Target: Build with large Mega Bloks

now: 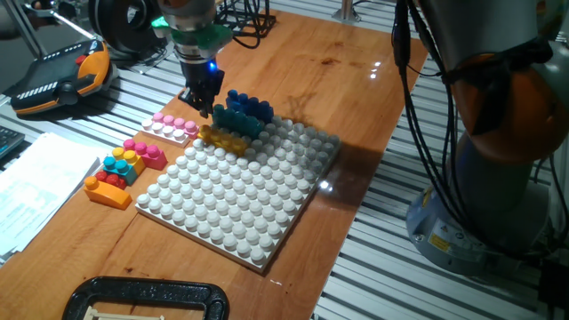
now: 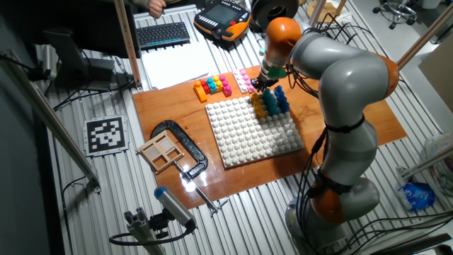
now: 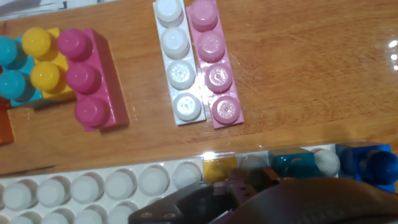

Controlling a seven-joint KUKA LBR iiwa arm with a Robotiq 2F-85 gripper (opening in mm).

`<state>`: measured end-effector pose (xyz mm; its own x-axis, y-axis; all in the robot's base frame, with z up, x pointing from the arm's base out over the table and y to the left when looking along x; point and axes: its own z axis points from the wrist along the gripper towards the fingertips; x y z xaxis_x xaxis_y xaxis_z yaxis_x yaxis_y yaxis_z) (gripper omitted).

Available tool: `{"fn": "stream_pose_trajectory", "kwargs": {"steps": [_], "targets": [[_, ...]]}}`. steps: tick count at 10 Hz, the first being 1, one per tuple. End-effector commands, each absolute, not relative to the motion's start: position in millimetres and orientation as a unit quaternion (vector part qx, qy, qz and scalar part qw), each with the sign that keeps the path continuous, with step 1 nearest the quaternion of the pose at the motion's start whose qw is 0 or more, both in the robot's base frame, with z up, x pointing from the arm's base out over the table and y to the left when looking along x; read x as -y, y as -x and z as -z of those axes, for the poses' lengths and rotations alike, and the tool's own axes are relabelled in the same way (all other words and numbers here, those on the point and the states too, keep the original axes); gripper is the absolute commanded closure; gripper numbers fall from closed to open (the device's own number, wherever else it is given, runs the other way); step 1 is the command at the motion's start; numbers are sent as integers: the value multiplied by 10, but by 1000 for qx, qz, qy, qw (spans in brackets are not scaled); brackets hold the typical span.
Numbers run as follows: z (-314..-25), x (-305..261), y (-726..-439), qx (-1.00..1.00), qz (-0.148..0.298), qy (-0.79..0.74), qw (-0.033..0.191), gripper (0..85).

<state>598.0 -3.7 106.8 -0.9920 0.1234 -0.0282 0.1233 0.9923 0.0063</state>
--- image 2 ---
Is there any person's hand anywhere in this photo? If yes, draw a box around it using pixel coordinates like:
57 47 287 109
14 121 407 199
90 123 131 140
148 0 169 19

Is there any office chair base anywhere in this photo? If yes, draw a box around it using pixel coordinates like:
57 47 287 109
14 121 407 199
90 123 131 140
372 0 418 30

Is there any grey camera with blue end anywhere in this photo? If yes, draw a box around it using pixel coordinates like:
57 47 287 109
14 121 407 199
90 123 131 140
154 186 197 231

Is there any brown wooden board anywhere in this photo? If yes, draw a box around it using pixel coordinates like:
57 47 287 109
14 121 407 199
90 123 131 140
132 59 408 210

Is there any black camera cable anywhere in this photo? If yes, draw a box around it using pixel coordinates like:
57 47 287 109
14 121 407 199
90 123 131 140
108 226 194 247

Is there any black monitor with stand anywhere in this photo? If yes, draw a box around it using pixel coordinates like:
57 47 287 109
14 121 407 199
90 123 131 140
35 0 141 92

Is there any black wire stand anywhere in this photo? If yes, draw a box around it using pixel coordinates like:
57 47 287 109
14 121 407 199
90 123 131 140
313 13 358 45

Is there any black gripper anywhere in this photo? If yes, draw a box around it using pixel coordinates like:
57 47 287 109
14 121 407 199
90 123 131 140
250 72 280 94

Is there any orange curved brick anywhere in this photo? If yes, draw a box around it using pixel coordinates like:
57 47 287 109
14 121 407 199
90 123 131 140
193 80 209 103

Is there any silver metal post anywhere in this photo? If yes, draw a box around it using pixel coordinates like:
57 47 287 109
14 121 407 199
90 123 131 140
308 0 327 28

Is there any orange and black teach pendant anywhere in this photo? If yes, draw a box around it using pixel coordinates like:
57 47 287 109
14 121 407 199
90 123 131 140
193 0 252 43

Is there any black C-clamp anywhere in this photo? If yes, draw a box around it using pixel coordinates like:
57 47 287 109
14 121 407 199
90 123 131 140
149 119 230 217

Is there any white paper stack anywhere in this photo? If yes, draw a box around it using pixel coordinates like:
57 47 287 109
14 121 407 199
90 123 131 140
140 41 220 91

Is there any aluminium camera mount profile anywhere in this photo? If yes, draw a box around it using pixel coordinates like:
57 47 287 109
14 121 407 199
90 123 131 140
123 207 167 255

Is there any small wooden compartment frame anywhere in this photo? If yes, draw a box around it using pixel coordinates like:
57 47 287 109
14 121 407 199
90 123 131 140
136 130 185 174

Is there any black and white marker board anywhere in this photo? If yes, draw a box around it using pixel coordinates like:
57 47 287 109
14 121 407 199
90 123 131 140
83 115 130 158

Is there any black keyboard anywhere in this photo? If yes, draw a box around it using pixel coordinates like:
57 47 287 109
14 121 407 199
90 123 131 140
135 21 191 50

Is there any long aluminium frame beam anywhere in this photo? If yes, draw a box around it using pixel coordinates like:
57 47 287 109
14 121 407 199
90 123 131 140
0 49 102 194

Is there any yellow four-stud brick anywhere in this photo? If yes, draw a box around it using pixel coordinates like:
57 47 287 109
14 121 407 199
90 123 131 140
250 91 266 120

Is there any white studded baseplate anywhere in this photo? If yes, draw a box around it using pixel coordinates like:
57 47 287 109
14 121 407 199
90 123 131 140
205 94 304 169

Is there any teal four-stud brick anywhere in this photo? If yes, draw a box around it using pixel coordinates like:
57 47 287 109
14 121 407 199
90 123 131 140
261 87 280 117

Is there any brown cardboard box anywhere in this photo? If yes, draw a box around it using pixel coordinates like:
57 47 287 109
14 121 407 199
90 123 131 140
418 33 453 114

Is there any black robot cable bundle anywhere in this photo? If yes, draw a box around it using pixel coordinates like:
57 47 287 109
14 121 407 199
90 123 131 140
285 24 367 255

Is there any white four-stud brick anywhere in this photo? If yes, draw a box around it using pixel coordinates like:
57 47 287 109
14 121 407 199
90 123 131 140
232 69 249 95

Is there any blue four-stud brick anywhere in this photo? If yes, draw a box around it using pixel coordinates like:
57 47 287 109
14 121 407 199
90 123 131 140
274 84 291 114

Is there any black filament spool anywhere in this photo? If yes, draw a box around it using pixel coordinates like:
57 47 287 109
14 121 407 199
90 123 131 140
250 0 300 33

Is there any light pink four-stud brick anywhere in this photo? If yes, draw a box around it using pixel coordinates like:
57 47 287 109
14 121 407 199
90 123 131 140
239 68 256 94

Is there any short aluminium profile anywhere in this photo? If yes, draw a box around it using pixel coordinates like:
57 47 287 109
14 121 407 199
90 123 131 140
399 144 453 180

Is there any magenta three-stud brick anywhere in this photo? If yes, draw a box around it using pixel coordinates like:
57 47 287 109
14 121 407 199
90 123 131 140
218 74 234 98

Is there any blue plastic bag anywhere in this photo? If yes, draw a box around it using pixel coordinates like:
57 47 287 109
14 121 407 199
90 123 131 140
396 182 437 212

